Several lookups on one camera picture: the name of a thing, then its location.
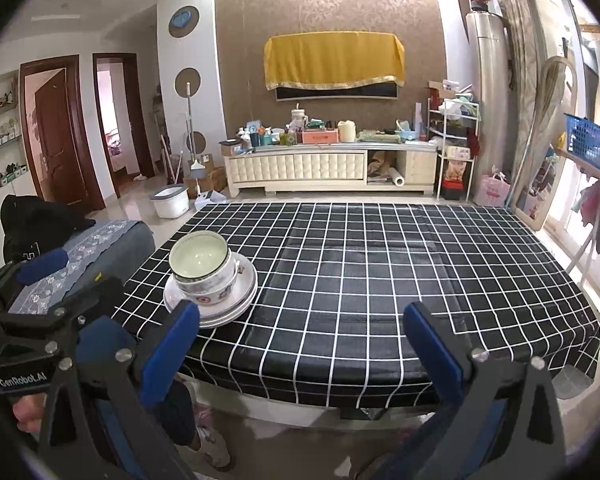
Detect white dustpan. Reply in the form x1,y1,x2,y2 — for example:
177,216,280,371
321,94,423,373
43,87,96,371
194,190,227,211

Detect tower air conditioner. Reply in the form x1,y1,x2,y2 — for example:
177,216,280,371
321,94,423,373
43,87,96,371
465,10,511,202

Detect pink bag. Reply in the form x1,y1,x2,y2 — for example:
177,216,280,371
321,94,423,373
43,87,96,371
473,170,512,209

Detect black garment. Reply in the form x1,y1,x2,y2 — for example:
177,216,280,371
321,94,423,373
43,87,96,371
0,193,97,264

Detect black checked tablecloth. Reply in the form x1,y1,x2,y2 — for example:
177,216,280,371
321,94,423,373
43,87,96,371
112,201,600,409

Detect clothes drying rack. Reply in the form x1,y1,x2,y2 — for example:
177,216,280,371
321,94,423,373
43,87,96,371
550,145,600,347

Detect arched standing mirror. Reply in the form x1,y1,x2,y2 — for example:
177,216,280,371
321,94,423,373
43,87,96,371
509,56,579,232

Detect pink box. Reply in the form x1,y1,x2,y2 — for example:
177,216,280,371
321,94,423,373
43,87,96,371
301,129,340,145

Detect large pink flowered plate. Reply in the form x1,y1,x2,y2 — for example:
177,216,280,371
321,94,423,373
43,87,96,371
163,264,259,330

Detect cardboard boxes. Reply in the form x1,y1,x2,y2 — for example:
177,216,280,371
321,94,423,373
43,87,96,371
182,154,229,194

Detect white flat mop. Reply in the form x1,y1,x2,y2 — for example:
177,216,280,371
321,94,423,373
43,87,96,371
182,81,206,179

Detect person's shoe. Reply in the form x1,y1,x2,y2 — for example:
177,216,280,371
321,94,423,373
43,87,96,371
195,424,232,472

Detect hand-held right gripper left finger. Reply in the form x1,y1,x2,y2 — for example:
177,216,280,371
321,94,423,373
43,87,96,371
37,300,202,480

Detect round wall decor blue plate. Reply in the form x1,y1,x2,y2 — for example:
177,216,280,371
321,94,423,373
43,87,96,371
168,5,201,40

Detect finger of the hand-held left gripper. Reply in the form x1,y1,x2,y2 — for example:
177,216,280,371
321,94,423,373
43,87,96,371
0,276,126,367
0,247,70,307

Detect brown wooden door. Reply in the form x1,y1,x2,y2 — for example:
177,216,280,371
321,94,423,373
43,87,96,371
19,54,107,212

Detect brown door frame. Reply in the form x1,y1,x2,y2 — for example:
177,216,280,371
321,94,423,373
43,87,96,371
92,52,156,197

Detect white metal shelf rack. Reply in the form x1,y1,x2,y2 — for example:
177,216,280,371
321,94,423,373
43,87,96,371
426,80,481,201

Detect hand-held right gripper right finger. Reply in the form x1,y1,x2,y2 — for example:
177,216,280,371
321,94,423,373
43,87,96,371
402,301,570,480

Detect patterned curtain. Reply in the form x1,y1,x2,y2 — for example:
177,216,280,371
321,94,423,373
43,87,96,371
487,0,539,201

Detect blue plastic basket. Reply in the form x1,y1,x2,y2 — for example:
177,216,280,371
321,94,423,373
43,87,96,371
563,112,600,179

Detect cream TV cabinet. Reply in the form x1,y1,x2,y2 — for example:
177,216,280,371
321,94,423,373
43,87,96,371
225,142,439,199

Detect small patterned bowl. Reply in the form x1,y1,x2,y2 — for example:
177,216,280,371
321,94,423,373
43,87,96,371
169,231,230,281

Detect grey flowered sofa cover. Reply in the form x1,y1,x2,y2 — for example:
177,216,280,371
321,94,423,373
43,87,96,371
7,218,156,317

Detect white mop bucket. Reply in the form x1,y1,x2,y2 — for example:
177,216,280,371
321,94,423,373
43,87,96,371
150,185,190,220

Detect person's left hand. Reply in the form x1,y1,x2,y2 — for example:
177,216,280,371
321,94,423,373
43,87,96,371
11,394,47,429

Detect yellow cloth cover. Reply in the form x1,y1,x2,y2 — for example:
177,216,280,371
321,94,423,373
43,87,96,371
263,31,406,92

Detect wall niche shelves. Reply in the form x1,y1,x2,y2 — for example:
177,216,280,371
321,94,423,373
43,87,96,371
0,70,29,194

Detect white bowl with red flowers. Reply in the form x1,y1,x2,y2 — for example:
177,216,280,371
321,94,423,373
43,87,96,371
177,254,246,307

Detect blue basin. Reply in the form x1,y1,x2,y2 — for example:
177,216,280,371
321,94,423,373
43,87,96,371
394,119,420,142

